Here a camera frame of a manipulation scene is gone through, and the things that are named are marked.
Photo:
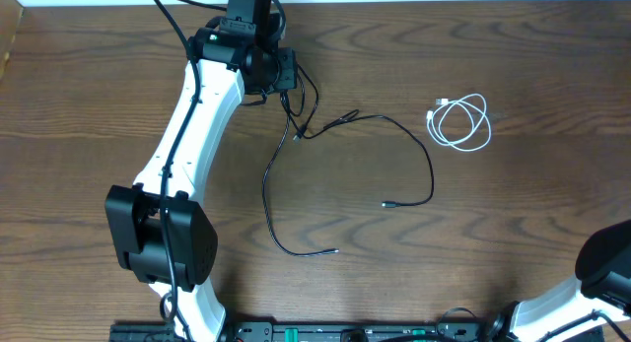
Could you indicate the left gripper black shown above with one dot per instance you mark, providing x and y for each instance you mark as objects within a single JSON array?
[{"x": 286, "y": 69}]

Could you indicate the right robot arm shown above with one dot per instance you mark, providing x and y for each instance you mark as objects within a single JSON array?
[{"x": 597, "y": 293}]

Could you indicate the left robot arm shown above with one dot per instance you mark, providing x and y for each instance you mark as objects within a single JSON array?
[{"x": 158, "y": 227}]

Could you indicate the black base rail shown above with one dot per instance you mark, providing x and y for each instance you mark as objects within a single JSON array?
[{"x": 257, "y": 331}]

